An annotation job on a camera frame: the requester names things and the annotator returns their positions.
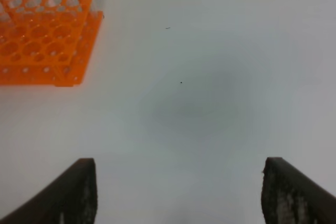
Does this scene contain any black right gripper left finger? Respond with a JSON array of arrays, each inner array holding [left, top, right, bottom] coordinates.
[[1, 158, 98, 223]]

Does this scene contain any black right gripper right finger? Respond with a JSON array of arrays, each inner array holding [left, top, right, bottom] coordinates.
[[261, 157, 335, 223]]

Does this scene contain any orange test tube rack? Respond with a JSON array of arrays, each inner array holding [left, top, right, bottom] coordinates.
[[1, 0, 103, 87]]

